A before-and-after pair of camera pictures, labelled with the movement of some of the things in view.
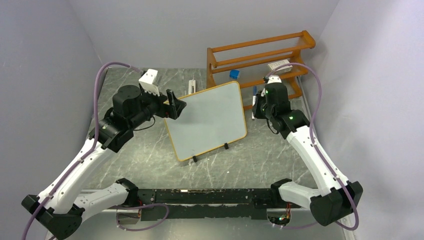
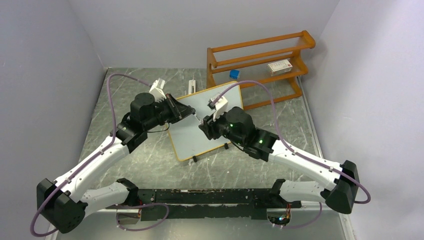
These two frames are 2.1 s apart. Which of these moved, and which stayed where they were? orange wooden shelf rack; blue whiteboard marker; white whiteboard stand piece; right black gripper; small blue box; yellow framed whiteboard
Moved: right black gripper; blue whiteboard marker
Stayed: yellow framed whiteboard; small blue box; white whiteboard stand piece; orange wooden shelf rack
